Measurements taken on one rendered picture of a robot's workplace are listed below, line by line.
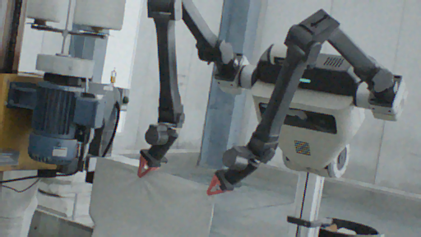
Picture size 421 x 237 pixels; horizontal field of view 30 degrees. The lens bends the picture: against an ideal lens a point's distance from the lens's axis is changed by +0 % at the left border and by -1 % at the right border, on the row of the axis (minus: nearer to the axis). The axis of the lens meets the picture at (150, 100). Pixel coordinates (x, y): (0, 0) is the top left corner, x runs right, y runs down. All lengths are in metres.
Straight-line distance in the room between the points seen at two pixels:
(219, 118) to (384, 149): 2.41
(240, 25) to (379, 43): 2.01
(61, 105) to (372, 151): 8.58
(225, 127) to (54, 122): 9.03
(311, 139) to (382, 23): 8.03
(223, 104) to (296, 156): 8.50
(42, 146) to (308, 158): 1.02
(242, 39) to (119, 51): 2.47
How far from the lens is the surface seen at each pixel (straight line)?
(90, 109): 2.41
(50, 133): 2.43
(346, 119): 2.74
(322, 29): 2.24
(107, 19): 2.52
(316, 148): 2.86
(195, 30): 2.68
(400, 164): 10.65
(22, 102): 2.52
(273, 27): 11.42
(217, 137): 11.45
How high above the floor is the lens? 1.45
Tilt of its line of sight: 3 degrees down
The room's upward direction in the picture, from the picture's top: 9 degrees clockwise
